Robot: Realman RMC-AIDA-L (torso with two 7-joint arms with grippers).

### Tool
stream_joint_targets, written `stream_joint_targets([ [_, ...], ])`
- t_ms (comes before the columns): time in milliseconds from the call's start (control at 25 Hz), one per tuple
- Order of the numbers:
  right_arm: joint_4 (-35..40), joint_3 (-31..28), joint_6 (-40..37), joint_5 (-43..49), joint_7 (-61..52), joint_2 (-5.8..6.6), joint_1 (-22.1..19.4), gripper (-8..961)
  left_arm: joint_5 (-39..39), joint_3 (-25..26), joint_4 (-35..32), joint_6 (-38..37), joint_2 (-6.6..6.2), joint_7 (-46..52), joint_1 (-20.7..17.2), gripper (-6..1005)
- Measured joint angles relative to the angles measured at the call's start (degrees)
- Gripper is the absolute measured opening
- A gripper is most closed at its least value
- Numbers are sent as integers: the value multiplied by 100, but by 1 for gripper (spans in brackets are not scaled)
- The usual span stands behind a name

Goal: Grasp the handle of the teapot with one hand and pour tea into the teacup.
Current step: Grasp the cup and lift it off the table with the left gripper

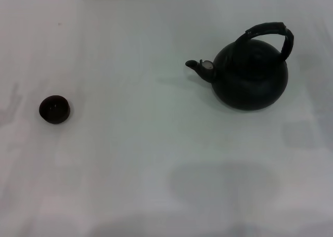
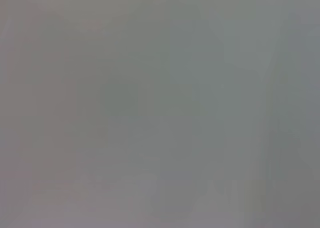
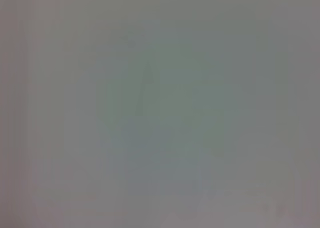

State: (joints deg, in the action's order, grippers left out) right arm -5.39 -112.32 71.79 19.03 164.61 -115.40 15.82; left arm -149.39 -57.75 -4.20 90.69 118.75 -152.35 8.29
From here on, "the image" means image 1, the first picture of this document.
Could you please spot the dark brown teacup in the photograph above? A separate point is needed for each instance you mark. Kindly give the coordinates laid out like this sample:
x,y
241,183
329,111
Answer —
x,y
53,109

